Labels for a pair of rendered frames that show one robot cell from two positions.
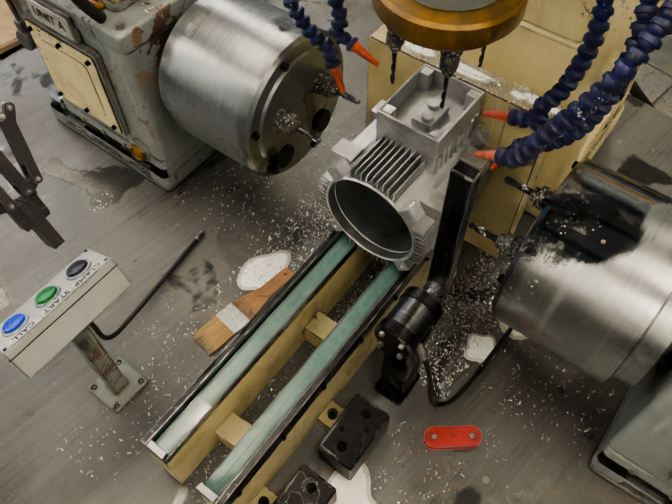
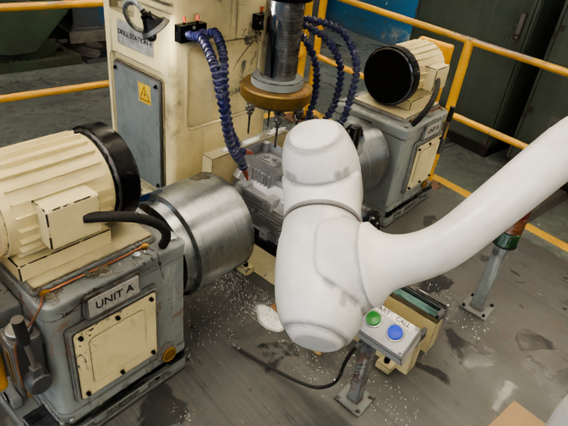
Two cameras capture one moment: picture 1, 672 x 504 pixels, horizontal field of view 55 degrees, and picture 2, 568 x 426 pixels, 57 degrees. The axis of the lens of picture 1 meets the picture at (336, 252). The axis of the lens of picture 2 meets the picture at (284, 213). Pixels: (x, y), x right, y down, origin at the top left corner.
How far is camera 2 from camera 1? 1.28 m
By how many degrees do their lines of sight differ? 63
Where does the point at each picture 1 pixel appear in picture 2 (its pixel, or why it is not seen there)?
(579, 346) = (379, 170)
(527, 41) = (236, 122)
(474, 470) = not seen: hidden behind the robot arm
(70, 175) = not seen: outside the picture
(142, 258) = (248, 385)
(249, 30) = (202, 188)
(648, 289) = (374, 133)
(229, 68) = (223, 207)
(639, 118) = not seen: hidden behind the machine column
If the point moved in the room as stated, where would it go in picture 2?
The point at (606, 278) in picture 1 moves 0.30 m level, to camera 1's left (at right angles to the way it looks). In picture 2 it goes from (369, 140) to (378, 192)
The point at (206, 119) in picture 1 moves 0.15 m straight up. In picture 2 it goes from (231, 247) to (234, 189)
